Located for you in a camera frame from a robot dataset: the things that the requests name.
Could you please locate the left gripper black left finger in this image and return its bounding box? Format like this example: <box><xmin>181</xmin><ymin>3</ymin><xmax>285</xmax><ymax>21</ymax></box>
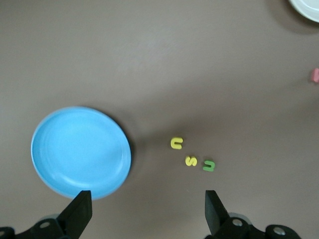
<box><xmin>0</xmin><ymin>190</ymin><xmax>93</xmax><ymax>239</ymax></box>

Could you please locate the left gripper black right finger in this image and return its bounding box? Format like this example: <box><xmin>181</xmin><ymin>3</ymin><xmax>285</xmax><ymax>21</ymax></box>
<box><xmin>204</xmin><ymin>190</ymin><xmax>300</xmax><ymax>239</ymax></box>

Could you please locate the green foam letter n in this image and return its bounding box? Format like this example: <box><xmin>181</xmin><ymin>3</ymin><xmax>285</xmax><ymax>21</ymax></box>
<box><xmin>202</xmin><ymin>159</ymin><xmax>216</xmax><ymax>173</ymax></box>

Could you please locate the yellow foam letter s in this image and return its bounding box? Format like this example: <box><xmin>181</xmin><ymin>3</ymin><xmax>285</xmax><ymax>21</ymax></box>
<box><xmin>185</xmin><ymin>155</ymin><xmax>198</xmax><ymax>167</ymax></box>

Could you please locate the yellow foam letter u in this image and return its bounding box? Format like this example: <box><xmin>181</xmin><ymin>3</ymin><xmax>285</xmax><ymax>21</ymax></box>
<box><xmin>170</xmin><ymin>136</ymin><xmax>184</xmax><ymax>150</ymax></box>

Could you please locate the blue plate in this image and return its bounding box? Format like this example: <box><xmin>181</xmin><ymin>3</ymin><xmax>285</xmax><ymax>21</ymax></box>
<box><xmin>30</xmin><ymin>106</ymin><xmax>132</xmax><ymax>201</ymax></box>

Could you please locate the brown table cover mat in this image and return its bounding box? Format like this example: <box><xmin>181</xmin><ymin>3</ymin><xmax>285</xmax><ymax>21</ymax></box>
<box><xmin>0</xmin><ymin>0</ymin><xmax>319</xmax><ymax>239</ymax></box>

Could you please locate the pink foam letter w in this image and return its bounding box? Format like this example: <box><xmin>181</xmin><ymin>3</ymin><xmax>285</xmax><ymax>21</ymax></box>
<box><xmin>310</xmin><ymin>67</ymin><xmax>319</xmax><ymax>84</ymax></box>

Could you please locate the beige plate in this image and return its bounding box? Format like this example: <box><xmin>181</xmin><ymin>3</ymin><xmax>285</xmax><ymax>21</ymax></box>
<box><xmin>288</xmin><ymin>0</ymin><xmax>319</xmax><ymax>23</ymax></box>

